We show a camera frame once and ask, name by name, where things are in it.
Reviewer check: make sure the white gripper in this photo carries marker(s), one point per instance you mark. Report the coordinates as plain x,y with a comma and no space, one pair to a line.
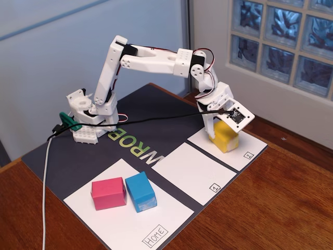
209,122

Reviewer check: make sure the yellow box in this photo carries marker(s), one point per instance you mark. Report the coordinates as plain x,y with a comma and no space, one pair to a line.
223,138

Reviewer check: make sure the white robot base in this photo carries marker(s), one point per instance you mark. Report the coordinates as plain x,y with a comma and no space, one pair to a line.
83,135

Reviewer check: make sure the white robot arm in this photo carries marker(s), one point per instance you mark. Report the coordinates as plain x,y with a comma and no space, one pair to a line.
148,65

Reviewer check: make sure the blue box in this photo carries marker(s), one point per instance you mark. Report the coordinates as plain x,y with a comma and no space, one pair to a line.
140,190

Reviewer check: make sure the pink box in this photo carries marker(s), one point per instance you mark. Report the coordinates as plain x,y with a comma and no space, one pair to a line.
108,194

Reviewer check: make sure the white paper sheet marked 2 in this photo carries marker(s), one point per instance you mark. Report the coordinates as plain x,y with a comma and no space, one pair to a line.
247,144

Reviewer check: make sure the white paper sheet marked 1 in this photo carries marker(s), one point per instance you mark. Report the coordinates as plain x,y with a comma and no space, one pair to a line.
195,172

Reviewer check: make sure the glass block window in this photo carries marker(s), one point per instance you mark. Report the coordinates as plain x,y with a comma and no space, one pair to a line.
281,39

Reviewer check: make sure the white paper sheet marked HOME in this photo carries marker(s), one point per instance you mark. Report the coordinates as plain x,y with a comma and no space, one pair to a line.
125,226

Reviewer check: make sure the dark mat with WROB print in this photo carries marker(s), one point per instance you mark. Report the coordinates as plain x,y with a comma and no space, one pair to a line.
78,161

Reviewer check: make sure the green clamp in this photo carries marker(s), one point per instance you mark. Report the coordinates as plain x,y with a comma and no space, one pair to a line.
68,120

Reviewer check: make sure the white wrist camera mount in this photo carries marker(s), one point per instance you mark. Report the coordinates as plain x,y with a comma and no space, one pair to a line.
244,122

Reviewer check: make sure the grey metal frame post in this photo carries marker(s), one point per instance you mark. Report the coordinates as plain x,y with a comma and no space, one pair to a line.
187,26

